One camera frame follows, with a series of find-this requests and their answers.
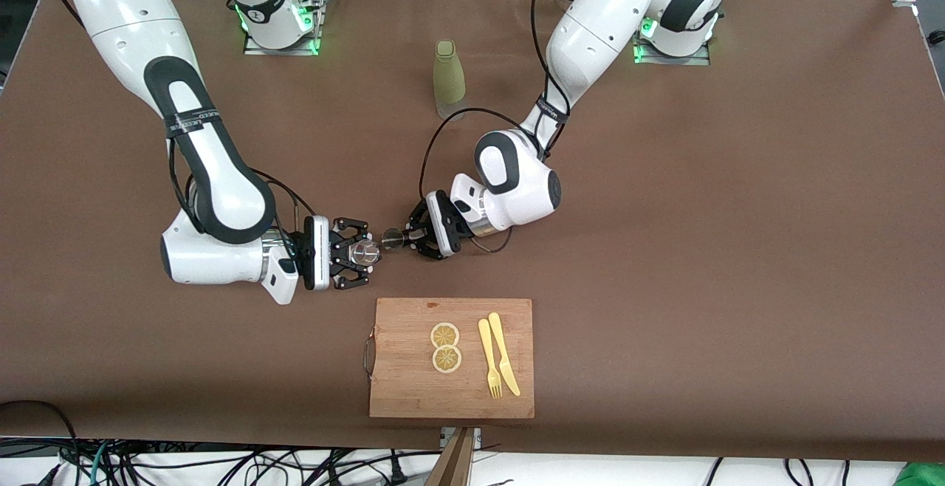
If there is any green cloth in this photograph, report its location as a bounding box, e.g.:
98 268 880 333
893 462 945 486

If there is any yellow plastic knife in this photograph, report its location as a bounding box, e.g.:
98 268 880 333
488 312 521 397

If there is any brown table cover sheet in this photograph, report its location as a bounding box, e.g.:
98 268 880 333
0 0 945 465

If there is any wooden cutting board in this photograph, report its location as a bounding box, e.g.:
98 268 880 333
363 298 535 420

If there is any yellow plastic fork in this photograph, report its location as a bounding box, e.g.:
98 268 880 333
478 318 504 400

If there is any green sleeved glass bottle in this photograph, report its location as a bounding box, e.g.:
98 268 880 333
433 40 467 122

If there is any wooden beam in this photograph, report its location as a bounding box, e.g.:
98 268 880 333
425 428 475 486

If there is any clear shot glass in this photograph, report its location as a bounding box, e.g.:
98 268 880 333
348 239 382 267

